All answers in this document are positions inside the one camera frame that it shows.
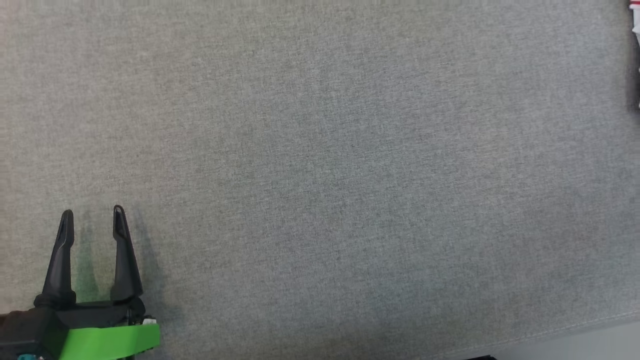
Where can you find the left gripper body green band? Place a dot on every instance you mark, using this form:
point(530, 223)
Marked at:
point(105, 340)

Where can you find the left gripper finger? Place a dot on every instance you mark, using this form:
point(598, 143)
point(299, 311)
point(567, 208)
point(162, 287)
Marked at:
point(125, 270)
point(60, 270)

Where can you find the red and white garment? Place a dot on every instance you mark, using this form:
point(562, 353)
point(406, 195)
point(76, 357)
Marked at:
point(636, 20)

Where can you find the grey fabric sofa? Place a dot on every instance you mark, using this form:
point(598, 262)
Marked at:
point(325, 175)

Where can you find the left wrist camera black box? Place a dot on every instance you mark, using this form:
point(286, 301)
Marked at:
point(25, 330)

